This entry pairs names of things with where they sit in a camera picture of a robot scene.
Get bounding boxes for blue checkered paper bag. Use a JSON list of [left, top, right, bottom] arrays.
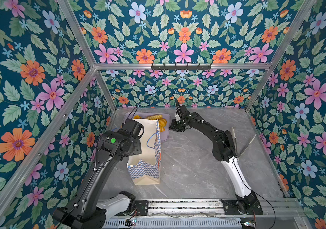
[[127, 119, 161, 186]]

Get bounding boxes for steel tongs with beige tips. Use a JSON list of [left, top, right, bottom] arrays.
[[231, 127, 256, 158]]

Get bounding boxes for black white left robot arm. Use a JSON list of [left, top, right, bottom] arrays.
[[52, 119, 144, 229]]

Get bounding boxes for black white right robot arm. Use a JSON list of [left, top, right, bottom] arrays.
[[169, 99, 263, 215]]

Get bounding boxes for long ridged baguette bread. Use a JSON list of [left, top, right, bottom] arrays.
[[146, 114, 163, 120]]

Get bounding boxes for small yellow striped bun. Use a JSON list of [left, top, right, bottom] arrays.
[[158, 118, 167, 127]]

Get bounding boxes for lilac plastic tray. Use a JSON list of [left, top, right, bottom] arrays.
[[123, 112, 171, 142]]

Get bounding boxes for black hook rail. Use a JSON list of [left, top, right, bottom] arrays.
[[151, 63, 212, 71]]

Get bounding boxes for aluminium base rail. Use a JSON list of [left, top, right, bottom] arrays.
[[104, 198, 312, 229]]

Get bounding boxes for aluminium frame profile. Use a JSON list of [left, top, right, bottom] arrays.
[[0, 1, 315, 220]]

